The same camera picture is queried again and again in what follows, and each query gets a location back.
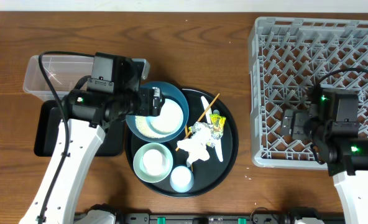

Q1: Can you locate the white plastic spoon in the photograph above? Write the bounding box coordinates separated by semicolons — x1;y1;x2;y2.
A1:
213;110;226;162

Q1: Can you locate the green bowl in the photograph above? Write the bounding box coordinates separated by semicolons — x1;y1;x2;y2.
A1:
132;143;173;184

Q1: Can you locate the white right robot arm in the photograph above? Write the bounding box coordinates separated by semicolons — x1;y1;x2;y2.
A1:
281;109;368;223

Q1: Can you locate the white napkin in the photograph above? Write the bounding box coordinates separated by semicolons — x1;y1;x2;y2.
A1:
177;122;213;167

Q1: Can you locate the white plate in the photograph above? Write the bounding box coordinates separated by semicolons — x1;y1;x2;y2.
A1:
147;99;183;135

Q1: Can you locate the white cup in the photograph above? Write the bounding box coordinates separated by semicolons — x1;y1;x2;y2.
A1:
142;149;166;176

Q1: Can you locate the blue plate with rice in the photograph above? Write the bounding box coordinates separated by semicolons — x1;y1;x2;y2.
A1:
126;81;190;143

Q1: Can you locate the round black tray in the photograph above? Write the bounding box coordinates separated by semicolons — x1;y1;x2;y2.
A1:
125;88;239;198

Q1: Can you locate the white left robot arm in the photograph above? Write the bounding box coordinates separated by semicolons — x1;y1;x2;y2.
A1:
20;87;165;223

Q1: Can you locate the light blue cup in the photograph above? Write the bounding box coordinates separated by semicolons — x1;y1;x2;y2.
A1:
170;166;194;193

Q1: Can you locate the grey dishwasher rack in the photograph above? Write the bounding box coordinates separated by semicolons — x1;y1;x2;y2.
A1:
248;17;368;170

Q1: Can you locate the clear plastic bin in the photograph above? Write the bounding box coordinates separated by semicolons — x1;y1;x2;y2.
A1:
23;53;150;101

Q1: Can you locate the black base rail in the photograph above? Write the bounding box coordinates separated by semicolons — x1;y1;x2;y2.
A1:
75;205;346;224

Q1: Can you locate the yellow foil wrapper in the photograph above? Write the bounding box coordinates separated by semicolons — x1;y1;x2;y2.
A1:
206;114;226;147

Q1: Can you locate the black rectangular tray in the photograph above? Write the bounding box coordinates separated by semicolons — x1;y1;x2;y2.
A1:
34;100;125;157

